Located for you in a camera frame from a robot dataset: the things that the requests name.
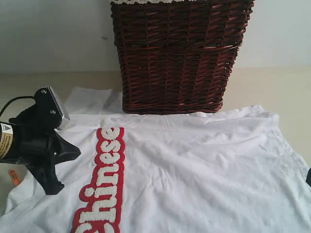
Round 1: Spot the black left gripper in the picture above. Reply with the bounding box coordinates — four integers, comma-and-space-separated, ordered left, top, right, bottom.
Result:
8, 104, 81, 195

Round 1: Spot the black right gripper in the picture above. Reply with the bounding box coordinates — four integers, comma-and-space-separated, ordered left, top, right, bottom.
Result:
306, 168, 311, 187

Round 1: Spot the white t-shirt with red print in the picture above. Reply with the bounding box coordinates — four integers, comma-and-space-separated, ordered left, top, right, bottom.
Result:
0, 87, 311, 233

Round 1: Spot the dark brown wicker basket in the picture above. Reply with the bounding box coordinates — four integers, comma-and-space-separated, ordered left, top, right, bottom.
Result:
110, 0, 254, 114

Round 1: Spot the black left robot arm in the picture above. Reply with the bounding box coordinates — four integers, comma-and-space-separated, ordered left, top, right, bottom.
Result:
0, 105, 81, 195

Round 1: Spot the black cable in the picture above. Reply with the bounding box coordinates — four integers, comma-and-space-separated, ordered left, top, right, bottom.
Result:
0, 96, 36, 116

